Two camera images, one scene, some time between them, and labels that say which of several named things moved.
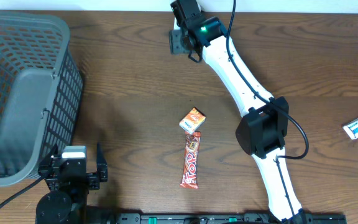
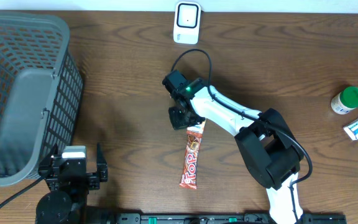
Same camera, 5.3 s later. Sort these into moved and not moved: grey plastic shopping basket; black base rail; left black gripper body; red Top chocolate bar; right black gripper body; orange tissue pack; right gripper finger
Moved: orange tissue pack; right gripper finger; right black gripper body
Not moved: grey plastic shopping basket; left black gripper body; red Top chocolate bar; black base rail
